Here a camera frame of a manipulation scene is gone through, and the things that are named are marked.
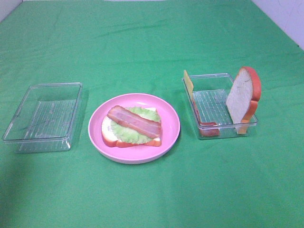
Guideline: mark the bacon strip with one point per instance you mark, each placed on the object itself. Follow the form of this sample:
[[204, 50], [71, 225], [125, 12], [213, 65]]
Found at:
[[126, 118], [208, 129]]

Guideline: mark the green lettuce leaf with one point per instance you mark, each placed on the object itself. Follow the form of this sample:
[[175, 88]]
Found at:
[[134, 125]]

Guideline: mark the bread slice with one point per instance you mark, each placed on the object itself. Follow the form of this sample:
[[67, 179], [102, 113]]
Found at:
[[108, 135], [242, 101]]

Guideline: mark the pink round plate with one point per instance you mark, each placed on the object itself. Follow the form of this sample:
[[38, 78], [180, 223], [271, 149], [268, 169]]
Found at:
[[141, 153]]

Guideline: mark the yellow cheese slice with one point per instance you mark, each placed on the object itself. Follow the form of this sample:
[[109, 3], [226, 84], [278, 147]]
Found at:
[[189, 84]]

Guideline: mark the right clear plastic tray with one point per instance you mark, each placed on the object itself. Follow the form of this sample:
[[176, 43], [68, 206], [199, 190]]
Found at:
[[210, 93]]

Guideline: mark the clear plastic tray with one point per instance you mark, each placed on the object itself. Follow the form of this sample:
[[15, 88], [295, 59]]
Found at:
[[210, 93], [46, 118]]

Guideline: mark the green table cloth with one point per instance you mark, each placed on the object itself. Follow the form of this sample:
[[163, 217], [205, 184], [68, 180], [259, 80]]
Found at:
[[115, 48]]

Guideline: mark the left clear plastic tray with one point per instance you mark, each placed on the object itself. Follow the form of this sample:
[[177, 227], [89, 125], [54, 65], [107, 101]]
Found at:
[[46, 118]]

